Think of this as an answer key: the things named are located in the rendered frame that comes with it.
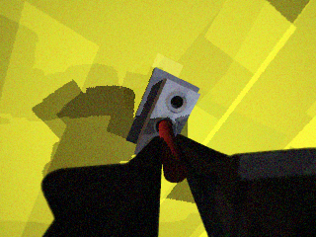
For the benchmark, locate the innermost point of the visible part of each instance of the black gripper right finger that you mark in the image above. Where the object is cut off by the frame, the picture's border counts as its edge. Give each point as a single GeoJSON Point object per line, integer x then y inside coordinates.
{"type": "Point", "coordinates": [219, 182]}

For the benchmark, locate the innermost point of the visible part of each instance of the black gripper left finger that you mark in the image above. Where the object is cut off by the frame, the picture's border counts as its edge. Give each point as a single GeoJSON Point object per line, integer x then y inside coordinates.
{"type": "Point", "coordinates": [136, 183]}

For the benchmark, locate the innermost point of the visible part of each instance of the dark red peg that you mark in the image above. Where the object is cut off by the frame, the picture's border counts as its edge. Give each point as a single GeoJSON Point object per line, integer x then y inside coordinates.
{"type": "Point", "coordinates": [174, 167]}

